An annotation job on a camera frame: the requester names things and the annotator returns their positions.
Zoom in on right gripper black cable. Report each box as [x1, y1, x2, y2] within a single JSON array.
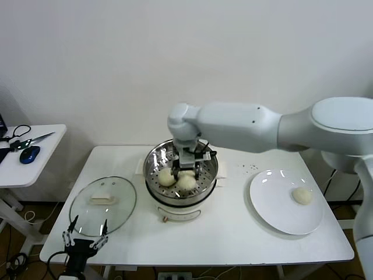
[[200, 141, 218, 155]]

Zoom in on perforated steel steamer basket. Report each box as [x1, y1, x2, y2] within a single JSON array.
[[143, 138, 219, 205]]

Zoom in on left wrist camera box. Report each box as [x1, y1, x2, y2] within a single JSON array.
[[58, 271, 85, 280]]

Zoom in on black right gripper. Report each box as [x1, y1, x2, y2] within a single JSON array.
[[171, 146, 205, 183]]

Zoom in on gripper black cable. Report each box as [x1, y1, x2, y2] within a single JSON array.
[[200, 141, 218, 155], [47, 251, 70, 277]]

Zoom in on black power adapter cable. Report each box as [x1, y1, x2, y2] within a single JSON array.
[[323, 170, 364, 205]]

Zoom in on blue computer mouse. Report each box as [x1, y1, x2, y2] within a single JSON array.
[[19, 146, 41, 165]]

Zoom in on white side table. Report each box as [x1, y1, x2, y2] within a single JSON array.
[[0, 124, 68, 257]]

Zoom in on round white plate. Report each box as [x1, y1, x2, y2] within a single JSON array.
[[249, 169, 324, 236]]

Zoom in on black handled scissors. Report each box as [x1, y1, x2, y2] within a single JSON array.
[[6, 124, 56, 153]]

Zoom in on black floor cable bundle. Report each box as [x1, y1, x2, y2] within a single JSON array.
[[0, 253, 30, 280]]

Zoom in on round glass pot lid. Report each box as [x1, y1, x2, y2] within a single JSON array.
[[69, 176, 137, 236]]

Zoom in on white steamed baozi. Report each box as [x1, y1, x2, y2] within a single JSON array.
[[176, 170, 196, 192], [291, 187, 314, 205], [158, 168, 177, 187]]

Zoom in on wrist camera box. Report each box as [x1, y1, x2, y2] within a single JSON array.
[[58, 271, 85, 280], [194, 150, 213, 162]]

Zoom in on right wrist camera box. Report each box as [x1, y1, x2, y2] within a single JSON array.
[[194, 150, 213, 162]]

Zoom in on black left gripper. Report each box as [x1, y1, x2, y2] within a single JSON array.
[[62, 215, 111, 275]]

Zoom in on white electric cooker pot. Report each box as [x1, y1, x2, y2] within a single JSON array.
[[135, 158, 228, 224]]

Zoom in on white floor cable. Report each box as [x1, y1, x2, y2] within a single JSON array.
[[23, 201, 61, 226]]

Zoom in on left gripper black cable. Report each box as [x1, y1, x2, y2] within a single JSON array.
[[47, 251, 70, 277]]

